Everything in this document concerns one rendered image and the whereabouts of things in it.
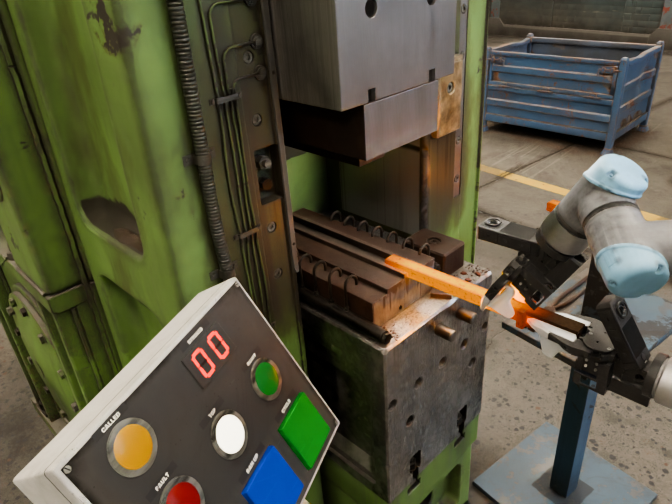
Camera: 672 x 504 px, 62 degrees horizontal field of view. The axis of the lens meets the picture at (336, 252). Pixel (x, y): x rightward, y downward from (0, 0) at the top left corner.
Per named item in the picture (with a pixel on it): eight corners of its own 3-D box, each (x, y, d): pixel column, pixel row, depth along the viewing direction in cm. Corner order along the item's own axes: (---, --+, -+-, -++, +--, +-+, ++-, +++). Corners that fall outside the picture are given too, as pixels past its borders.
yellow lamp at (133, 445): (165, 455, 58) (156, 426, 56) (124, 484, 55) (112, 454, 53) (150, 440, 60) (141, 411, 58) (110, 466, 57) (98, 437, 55)
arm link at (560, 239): (546, 213, 83) (570, 194, 88) (529, 232, 86) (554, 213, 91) (586, 247, 80) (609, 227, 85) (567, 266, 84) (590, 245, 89)
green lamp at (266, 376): (288, 386, 76) (285, 362, 74) (262, 405, 74) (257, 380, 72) (274, 376, 78) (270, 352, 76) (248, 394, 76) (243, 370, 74)
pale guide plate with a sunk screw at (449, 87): (460, 128, 132) (463, 54, 124) (438, 138, 127) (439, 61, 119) (453, 127, 134) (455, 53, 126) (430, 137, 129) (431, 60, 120)
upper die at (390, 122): (437, 130, 105) (438, 79, 101) (366, 161, 93) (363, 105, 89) (292, 101, 132) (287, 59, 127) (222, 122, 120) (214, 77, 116)
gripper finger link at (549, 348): (517, 349, 97) (570, 371, 92) (520, 321, 94) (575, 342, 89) (525, 340, 99) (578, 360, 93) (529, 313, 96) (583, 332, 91)
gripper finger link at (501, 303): (493, 335, 99) (524, 304, 93) (469, 310, 101) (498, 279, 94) (501, 327, 101) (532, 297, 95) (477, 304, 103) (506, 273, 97)
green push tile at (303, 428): (331, 429, 81) (303, 390, 79) (312, 470, 75) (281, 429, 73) (322, 431, 82) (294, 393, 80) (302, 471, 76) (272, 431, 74)
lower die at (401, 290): (433, 287, 123) (434, 254, 118) (373, 330, 111) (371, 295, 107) (306, 233, 149) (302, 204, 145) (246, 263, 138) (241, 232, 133)
